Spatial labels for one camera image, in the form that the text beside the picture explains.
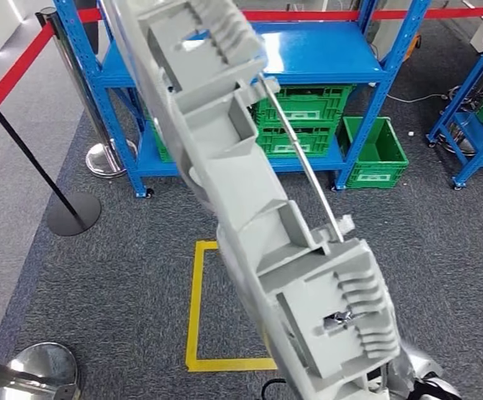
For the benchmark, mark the black stanchion post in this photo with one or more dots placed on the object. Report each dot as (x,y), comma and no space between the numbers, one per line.
(75,212)

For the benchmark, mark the chrome stanchion post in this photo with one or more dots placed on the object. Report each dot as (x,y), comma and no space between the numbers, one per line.
(45,364)
(78,83)

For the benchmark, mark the empty green plastic crate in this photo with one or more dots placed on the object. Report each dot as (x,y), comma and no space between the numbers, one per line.
(374,176)

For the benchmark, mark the grey plastic wheel hubcap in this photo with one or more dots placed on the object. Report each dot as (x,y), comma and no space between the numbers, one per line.
(241,182)

